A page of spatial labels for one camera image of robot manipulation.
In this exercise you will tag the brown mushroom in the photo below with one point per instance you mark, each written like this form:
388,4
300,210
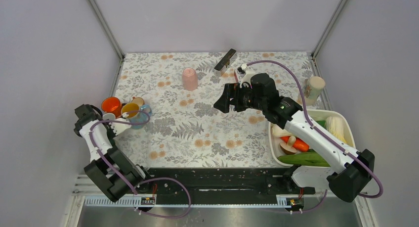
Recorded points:
286,145

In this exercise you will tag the blue butterfly mug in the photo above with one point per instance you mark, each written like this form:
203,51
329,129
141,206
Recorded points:
137,114

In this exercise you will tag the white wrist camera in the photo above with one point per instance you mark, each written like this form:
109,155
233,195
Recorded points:
119,125
243,75

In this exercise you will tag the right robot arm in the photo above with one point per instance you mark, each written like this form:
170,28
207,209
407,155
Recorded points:
352,169

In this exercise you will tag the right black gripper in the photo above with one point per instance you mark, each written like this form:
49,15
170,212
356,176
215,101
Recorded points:
231,90

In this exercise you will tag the white garlic bulb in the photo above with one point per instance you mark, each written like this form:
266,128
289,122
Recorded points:
278,132

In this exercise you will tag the small orange mug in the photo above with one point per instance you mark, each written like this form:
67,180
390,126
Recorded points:
138,100

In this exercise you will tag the green bok choy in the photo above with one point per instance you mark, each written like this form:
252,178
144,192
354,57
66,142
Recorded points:
322,123

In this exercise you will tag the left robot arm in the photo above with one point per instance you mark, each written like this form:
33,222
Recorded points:
109,168

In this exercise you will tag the light pink cup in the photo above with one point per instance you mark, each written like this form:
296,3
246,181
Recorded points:
189,79

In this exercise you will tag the orange carrot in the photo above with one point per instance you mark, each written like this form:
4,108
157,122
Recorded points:
298,144

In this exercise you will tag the pink dotted mug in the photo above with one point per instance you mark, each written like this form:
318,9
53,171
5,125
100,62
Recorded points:
108,116

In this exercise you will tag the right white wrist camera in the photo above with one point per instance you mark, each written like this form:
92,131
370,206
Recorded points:
243,75

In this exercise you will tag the white slotted cable duct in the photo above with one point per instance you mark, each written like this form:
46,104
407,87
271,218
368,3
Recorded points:
205,199

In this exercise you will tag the green cucumber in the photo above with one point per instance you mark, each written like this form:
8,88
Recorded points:
304,159

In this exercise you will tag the cream painted mug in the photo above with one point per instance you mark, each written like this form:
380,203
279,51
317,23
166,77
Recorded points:
312,89

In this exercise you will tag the floral tablecloth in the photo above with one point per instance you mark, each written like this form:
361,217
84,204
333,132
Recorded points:
185,130

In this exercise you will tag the white plastic basin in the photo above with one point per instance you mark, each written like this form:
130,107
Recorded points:
317,115

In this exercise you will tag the yellow napa cabbage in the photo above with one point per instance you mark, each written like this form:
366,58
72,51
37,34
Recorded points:
335,126

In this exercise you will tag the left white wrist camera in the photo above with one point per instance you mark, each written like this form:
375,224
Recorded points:
119,125

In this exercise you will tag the large orange mug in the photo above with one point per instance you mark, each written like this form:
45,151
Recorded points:
112,105

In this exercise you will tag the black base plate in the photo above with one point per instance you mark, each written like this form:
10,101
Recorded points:
225,180

